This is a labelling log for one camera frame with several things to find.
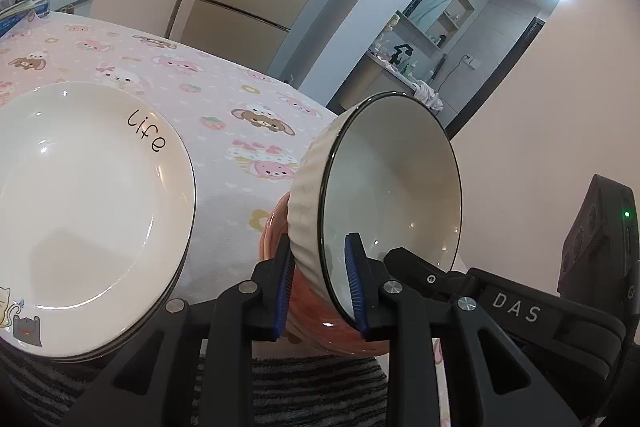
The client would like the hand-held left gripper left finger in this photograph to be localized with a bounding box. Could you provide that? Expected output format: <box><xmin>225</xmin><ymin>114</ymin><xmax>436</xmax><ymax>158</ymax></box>
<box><xmin>60</xmin><ymin>232</ymin><xmax>297</xmax><ymax>427</ymax></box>

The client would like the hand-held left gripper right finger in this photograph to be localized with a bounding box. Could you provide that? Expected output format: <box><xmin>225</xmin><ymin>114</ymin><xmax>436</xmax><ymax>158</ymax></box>
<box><xmin>344</xmin><ymin>232</ymin><xmax>583</xmax><ymax>427</ymax></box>

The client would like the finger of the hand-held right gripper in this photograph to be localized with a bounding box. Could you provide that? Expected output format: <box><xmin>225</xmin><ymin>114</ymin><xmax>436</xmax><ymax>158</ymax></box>
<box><xmin>382</xmin><ymin>247</ymin><xmax>483</xmax><ymax>303</ymax></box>

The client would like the pink strawberry print bowl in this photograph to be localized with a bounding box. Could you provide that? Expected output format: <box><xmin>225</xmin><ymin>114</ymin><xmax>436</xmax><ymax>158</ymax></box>
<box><xmin>257</xmin><ymin>193</ymin><xmax>393</xmax><ymax>355</ymax></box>

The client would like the white ribbed bowl black rim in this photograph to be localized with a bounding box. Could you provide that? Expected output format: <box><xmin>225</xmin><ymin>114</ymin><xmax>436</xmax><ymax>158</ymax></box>
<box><xmin>289</xmin><ymin>91</ymin><xmax>463</xmax><ymax>325</ymax></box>

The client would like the large white plate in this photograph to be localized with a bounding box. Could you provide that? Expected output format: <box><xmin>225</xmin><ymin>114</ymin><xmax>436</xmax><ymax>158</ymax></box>
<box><xmin>45</xmin><ymin>252</ymin><xmax>188</xmax><ymax>363</ymax></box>
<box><xmin>30</xmin><ymin>232</ymin><xmax>193</xmax><ymax>358</ymax></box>

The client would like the small white plate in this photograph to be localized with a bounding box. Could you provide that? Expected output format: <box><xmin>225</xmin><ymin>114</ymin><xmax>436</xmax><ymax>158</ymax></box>
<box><xmin>0</xmin><ymin>81</ymin><xmax>197</xmax><ymax>348</ymax></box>

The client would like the black white striped cloth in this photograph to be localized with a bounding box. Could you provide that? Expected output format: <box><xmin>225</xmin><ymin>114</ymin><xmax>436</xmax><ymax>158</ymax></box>
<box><xmin>0</xmin><ymin>347</ymin><xmax>391</xmax><ymax>427</ymax></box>

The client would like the pink printed tablecloth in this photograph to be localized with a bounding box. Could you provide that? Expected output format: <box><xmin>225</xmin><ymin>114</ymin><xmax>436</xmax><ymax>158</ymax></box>
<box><xmin>0</xmin><ymin>9</ymin><xmax>446</xmax><ymax>408</ymax></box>

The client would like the white pink towel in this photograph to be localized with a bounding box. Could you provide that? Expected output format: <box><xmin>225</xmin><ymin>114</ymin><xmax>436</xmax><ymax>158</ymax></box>
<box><xmin>412</xmin><ymin>81</ymin><xmax>443</xmax><ymax>112</ymax></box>

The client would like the bathroom vanity cabinet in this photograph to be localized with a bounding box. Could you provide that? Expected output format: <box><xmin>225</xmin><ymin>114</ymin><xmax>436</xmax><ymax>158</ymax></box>
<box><xmin>340</xmin><ymin>49</ymin><xmax>426</xmax><ymax>110</ymax></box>

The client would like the bathroom mirror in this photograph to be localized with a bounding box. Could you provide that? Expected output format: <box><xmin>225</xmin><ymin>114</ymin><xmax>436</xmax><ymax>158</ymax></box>
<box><xmin>402</xmin><ymin>0</ymin><xmax>463</xmax><ymax>32</ymax></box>

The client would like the black cable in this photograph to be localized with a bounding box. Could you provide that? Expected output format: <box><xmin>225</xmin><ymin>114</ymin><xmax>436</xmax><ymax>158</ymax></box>
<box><xmin>440</xmin><ymin>57</ymin><xmax>466</xmax><ymax>88</ymax></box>

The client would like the dark door frame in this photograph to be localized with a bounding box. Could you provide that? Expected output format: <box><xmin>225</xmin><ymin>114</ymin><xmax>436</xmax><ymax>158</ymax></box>
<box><xmin>445</xmin><ymin>17</ymin><xmax>546</xmax><ymax>140</ymax></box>

